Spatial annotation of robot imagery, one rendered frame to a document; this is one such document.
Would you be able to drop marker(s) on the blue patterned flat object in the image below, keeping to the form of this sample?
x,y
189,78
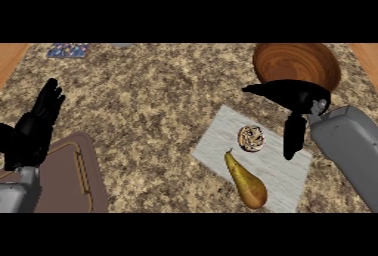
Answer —
x,y
68,50

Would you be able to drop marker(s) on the yellow-brown pear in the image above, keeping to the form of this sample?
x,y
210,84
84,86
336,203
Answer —
x,y
245,185

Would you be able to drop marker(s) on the pale grey placemat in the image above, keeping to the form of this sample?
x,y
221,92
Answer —
x,y
255,160

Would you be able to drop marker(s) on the small grey object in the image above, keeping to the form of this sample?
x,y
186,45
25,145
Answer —
x,y
119,44

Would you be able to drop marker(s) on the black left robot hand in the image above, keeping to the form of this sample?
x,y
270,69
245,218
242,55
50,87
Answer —
x,y
34,130

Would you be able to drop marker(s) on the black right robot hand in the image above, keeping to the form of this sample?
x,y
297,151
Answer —
x,y
295,96

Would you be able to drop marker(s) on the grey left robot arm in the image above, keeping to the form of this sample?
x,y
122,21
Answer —
x,y
21,190

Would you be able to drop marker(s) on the brown wooden bowl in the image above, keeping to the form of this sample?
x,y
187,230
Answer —
x,y
297,65

